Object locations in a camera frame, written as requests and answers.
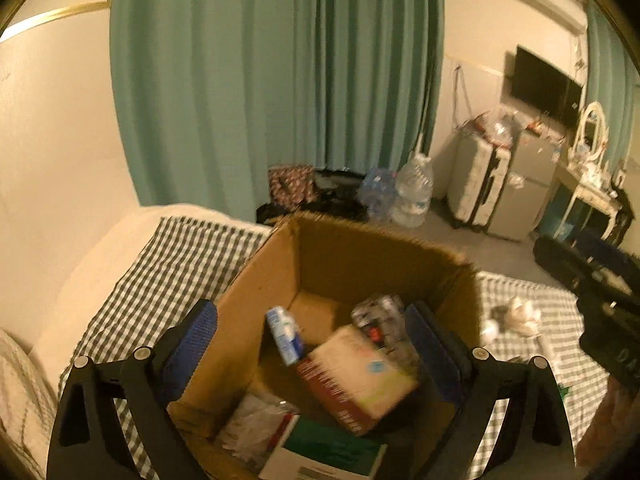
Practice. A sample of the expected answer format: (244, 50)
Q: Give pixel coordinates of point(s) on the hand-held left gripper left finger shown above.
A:
(192, 340)

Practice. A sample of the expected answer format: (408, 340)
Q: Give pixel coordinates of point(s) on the green curtain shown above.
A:
(380, 70)
(612, 75)
(215, 85)

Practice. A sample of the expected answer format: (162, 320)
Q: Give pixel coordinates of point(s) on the green checked blanket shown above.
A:
(165, 270)

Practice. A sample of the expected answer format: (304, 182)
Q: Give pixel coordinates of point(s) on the cream fluffy cloth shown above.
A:
(20, 400)

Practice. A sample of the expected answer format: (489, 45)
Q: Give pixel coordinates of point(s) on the white dressing table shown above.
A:
(590, 195)

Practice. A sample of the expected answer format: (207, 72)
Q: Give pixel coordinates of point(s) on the pack of water bottles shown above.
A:
(377, 192)

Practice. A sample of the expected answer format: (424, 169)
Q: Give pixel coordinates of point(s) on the white ribbed suitcase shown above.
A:
(475, 185)

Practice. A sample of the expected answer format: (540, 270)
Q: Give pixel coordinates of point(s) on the small blue white bottle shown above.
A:
(284, 335)

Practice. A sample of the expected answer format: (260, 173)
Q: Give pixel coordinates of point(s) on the white crumpled tissue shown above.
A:
(520, 315)

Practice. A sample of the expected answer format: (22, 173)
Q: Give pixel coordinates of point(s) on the red cream medicine box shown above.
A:
(350, 375)

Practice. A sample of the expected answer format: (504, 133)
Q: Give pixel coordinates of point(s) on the green and white book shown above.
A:
(330, 452)

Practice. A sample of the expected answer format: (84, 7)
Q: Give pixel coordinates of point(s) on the large clear water jug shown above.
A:
(412, 190)

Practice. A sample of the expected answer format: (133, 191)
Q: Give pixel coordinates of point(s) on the silver small fridge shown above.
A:
(525, 185)

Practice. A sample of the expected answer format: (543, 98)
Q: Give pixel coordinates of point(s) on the pile of plastic bags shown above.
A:
(492, 127)

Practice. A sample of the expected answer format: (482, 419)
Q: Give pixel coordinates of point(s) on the shiny wrapper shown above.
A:
(382, 325)

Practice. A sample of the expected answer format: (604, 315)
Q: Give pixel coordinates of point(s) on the patterned fabric bag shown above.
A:
(290, 185)

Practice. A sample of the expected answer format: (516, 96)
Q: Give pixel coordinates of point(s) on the clear plastic packet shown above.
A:
(255, 425)

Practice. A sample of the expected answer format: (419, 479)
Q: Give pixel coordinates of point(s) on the dark clothes pile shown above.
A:
(335, 195)

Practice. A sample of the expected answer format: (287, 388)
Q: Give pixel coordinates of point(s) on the brown cardboard box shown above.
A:
(360, 255)

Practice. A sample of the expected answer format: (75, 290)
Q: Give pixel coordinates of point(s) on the white oval vanity mirror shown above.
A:
(592, 130)

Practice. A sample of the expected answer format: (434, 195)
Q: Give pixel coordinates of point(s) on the gold wall trim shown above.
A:
(50, 17)

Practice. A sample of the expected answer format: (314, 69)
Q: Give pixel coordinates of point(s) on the black wall television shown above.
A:
(542, 85)

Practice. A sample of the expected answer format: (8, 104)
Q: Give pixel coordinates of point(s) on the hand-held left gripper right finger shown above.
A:
(430, 350)

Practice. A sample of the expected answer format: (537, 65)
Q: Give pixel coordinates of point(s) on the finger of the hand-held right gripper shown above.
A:
(610, 260)
(565, 265)

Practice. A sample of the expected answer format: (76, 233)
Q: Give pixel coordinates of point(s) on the green packet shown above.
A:
(565, 391)

